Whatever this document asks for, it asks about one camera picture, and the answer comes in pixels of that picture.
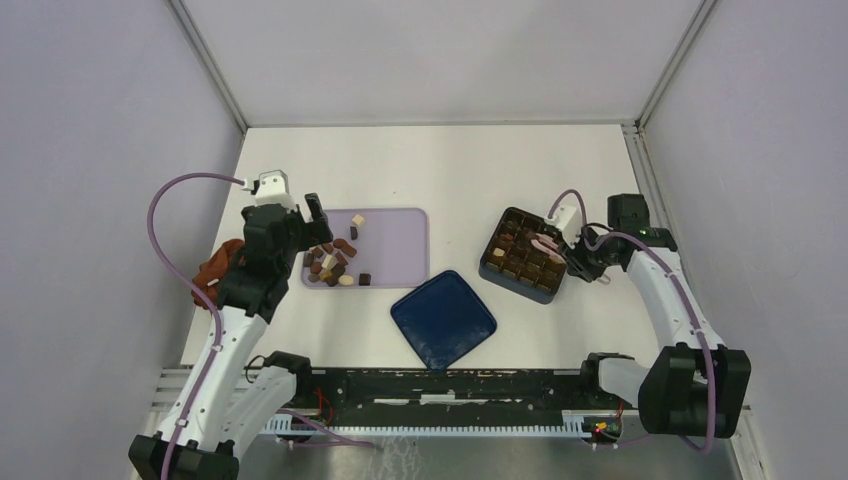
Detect pink tongs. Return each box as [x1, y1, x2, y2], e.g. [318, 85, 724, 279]
[530, 233, 566, 264]

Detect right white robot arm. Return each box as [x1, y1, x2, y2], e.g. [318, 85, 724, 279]
[546, 189, 752, 452]

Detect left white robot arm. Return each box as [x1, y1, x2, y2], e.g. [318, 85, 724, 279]
[128, 193, 333, 479]

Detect purple chocolate tray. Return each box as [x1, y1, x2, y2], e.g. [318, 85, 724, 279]
[299, 207, 430, 290]

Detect blue tin chocolate box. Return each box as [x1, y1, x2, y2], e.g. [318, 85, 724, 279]
[478, 207, 566, 305]

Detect brown crumpled cloth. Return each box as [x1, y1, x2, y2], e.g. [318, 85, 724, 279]
[192, 239, 245, 306]

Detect blue tin lid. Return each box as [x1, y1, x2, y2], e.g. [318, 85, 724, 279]
[390, 270, 497, 372]

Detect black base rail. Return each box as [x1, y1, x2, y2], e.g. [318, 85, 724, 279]
[285, 368, 631, 427]

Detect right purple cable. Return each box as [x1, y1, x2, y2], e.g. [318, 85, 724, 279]
[548, 189, 718, 454]

